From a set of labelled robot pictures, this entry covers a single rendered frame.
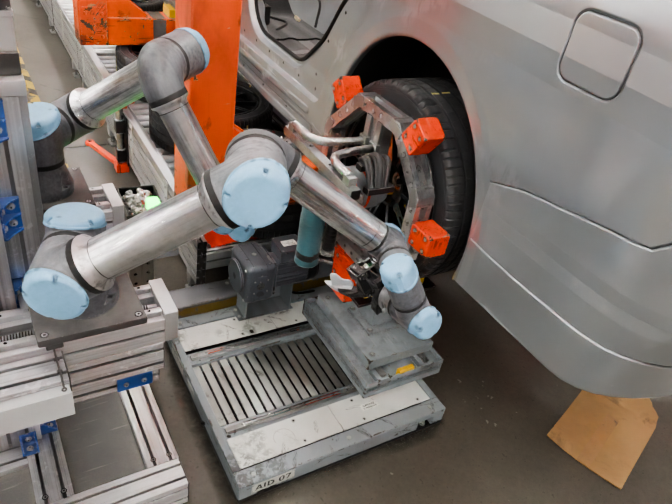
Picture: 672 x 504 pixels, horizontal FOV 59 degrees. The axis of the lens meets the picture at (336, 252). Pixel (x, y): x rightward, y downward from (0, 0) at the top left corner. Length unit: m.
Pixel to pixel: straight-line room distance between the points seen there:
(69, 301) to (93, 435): 0.83
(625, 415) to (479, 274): 1.28
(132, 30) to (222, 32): 2.03
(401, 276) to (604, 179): 0.49
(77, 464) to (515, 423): 1.58
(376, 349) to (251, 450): 0.58
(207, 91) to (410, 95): 0.66
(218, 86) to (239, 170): 1.04
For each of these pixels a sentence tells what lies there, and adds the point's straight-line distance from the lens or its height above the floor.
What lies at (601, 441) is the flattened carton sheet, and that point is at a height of 0.01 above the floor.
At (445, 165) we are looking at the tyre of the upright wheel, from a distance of 1.71.
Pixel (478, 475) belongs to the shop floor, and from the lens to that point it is 2.30.
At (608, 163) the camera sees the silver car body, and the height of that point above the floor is 1.28.
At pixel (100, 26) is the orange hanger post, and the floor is 0.63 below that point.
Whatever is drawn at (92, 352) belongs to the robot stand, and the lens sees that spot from 1.48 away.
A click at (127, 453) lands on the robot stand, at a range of 1.91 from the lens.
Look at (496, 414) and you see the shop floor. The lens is 2.51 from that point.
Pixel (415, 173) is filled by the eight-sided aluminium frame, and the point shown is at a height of 1.01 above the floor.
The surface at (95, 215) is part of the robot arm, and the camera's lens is 1.30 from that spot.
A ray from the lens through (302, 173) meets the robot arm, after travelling 1.20.
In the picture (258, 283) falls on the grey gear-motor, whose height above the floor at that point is 0.33.
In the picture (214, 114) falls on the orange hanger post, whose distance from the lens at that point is 2.07.
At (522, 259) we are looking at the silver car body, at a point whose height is 0.96.
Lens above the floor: 1.75
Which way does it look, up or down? 35 degrees down
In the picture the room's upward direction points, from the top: 11 degrees clockwise
